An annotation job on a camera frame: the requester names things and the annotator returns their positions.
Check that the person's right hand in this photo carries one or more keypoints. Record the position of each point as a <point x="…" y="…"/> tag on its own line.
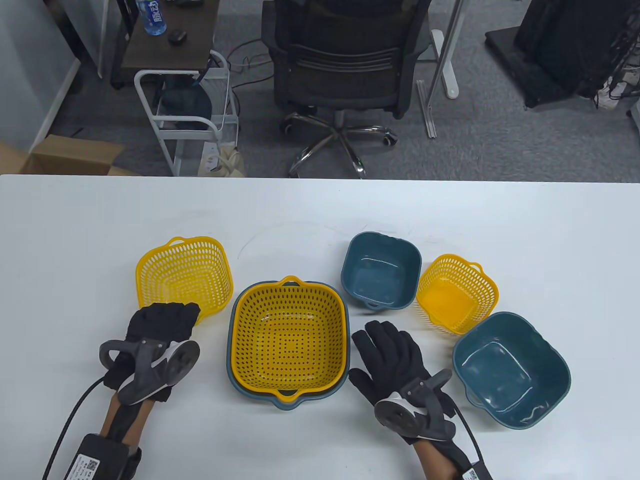
<point x="390" y="355"/>

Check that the person's left hand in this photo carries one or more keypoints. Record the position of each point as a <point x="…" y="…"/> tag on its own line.
<point x="160" y="322"/>

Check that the medium yellow drain basket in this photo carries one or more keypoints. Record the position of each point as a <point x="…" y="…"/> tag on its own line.
<point x="182" y="275"/>

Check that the small blue basin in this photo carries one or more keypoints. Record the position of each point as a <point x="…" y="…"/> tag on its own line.
<point x="380" y="275"/>

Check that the small yellow drain basket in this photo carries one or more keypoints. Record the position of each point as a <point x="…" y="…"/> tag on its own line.
<point x="452" y="300"/>

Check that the large yellow drain basket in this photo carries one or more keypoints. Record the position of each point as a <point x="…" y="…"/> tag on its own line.
<point x="287" y="345"/>

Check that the medium blue basin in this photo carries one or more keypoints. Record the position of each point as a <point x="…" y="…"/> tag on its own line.
<point x="500" y="372"/>

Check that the large blue basin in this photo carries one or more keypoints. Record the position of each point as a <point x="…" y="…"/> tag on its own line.
<point x="287" y="402"/>

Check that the person's left forearm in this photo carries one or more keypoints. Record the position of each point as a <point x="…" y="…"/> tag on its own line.
<point x="135" y="422"/>

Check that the person's right forearm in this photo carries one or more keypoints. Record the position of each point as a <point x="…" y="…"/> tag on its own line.
<point x="437" y="462"/>

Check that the grey hand tracker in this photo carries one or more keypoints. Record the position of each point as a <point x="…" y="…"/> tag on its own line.
<point x="397" y="417"/>
<point x="182" y="360"/>

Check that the black wrist sensor box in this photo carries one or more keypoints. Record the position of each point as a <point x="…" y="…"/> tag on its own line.
<point x="475" y="472"/>
<point x="105" y="457"/>

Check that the cardboard box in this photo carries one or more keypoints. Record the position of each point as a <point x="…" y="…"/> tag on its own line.
<point x="70" y="155"/>

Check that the white utility cart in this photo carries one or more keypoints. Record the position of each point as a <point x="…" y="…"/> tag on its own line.
<point x="165" y="122"/>

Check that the black bag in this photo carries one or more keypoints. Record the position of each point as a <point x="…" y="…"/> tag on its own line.
<point x="182" y="105"/>

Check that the aluminium rails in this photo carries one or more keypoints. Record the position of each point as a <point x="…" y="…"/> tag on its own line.
<point x="427" y="110"/>

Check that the dark wooden side table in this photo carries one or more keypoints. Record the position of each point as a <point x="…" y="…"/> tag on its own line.
<point x="165" y="55"/>

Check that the black office chair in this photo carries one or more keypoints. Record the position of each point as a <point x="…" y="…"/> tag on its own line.
<point x="345" y="65"/>

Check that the white metal stand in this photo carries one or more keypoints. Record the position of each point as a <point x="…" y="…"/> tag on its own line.
<point x="446" y="65"/>

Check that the blue label water bottle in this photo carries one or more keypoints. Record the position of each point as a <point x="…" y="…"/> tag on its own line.
<point x="151" y="17"/>

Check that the black covered equipment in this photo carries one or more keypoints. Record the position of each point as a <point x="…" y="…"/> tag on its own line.
<point x="565" y="45"/>

